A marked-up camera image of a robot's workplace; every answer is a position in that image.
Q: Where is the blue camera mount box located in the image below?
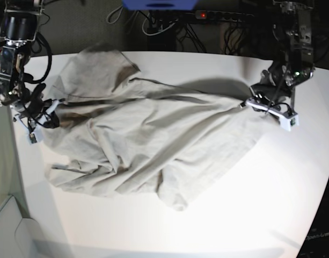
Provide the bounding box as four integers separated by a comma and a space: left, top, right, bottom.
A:
122, 0, 198, 10

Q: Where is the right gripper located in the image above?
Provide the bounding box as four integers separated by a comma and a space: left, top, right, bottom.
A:
13, 99, 65, 134

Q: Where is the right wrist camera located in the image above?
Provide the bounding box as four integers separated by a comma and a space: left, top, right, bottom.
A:
27, 130, 43, 145

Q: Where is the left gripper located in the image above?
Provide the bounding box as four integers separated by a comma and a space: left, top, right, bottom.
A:
239, 92, 297, 118

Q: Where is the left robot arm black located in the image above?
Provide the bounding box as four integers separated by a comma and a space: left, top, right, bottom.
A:
236, 1, 315, 118

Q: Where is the grey t-shirt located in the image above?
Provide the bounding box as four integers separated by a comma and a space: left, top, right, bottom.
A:
43, 45, 279, 211

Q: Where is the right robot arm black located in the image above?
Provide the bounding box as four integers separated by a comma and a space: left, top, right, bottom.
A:
0, 1, 62, 134

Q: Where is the white cable loop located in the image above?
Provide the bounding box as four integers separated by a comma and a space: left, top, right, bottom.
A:
141, 16, 176, 37

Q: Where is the black power strip red light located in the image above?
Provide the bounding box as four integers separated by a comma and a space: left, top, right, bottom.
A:
195, 10, 254, 23

